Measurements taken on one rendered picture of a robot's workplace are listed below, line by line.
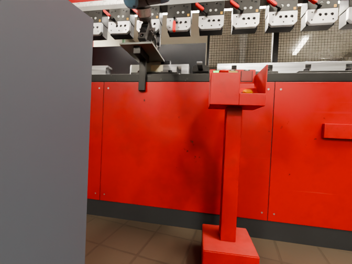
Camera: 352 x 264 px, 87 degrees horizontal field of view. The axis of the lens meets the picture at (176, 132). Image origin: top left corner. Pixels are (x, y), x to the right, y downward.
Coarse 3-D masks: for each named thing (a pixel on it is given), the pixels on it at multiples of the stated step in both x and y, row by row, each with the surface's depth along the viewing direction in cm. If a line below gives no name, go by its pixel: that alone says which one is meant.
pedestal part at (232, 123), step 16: (240, 112) 74; (224, 128) 79; (240, 128) 74; (224, 144) 76; (224, 160) 75; (224, 176) 75; (224, 192) 75; (224, 208) 75; (224, 224) 75; (224, 240) 75
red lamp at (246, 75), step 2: (242, 72) 83; (244, 72) 83; (246, 72) 83; (248, 72) 83; (250, 72) 83; (242, 74) 83; (244, 74) 83; (246, 74) 83; (248, 74) 83; (250, 74) 83; (242, 76) 83; (244, 76) 83; (246, 76) 83; (248, 76) 83; (250, 76) 83; (242, 78) 83; (244, 78) 83; (246, 78) 83; (248, 78) 83; (250, 78) 83; (242, 80) 83; (244, 80) 83; (246, 80) 83; (248, 80) 83; (250, 80) 83
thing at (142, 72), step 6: (138, 48) 98; (138, 54) 100; (144, 54) 104; (144, 60) 107; (144, 66) 107; (144, 72) 107; (144, 78) 108; (138, 84) 108; (144, 84) 108; (144, 90) 108
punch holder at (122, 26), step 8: (120, 8) 123; (128, 8) 122; (120, 16) 123; (128, 16) 122; (112, 24) 124; (120, 24) 123; (128, 24) 122; (112, 32) 124; (120, 32) 123; (128, 32) 124
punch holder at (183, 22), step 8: (168, 8) 118; (176, 8) 117; (184, 8) 116; (168, 16) 118; (176, 16) 117; (184, 16) 116; (168, 24) 117; (176, 24) 116; (184, 24) 116; (168, 32) 120; (176, 32) 119; (184, 32) 119
